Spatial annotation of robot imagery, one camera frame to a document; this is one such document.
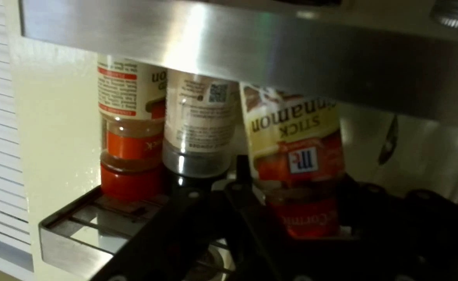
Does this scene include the white window blind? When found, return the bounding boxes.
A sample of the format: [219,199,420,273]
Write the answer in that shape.
[0,0,32,254]

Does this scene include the small glass spice jar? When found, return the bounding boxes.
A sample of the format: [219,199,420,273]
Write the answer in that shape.
[429,0,458,31]

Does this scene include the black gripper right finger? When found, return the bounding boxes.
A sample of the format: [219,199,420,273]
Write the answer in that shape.
[336,173,458,281]

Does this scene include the grey lid spice jar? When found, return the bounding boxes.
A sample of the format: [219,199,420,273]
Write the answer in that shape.
[160,68,241,184]

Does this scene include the orange cinnamon stick jar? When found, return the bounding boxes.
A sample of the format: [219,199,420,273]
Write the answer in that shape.
[238,79,347,241]

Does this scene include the red lid spice jar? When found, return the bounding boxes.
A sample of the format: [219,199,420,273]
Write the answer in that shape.
[94,52,169,205]

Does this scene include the metal spice rack shelf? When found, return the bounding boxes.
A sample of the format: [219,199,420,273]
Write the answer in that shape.
[37,184,230,279]
[18,0,458,129]

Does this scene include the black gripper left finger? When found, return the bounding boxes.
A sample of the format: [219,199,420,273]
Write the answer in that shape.
[90,154,281,281]

